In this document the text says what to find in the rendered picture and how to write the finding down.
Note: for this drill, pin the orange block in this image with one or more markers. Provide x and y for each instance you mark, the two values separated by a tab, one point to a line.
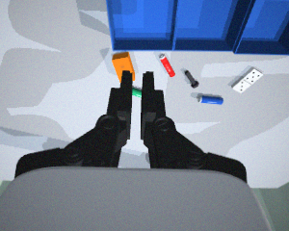
122	62

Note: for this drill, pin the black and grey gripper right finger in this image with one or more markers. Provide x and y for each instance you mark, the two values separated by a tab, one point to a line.
167	148

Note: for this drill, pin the red battery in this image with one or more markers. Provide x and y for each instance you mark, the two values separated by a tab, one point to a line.
167	65

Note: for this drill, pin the black bolt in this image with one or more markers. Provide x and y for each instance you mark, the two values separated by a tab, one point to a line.
192	80

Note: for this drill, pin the blue rack of bins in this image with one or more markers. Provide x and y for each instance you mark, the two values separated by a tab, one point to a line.
203	25

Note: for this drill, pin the white domino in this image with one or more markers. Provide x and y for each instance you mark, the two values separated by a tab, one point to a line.
247	79

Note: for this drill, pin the blue battery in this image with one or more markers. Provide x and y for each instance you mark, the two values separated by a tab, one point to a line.
210	100

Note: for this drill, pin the green battery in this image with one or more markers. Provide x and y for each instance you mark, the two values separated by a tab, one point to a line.
137	92

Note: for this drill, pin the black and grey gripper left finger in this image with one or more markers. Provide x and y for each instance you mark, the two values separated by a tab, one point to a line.
101	146

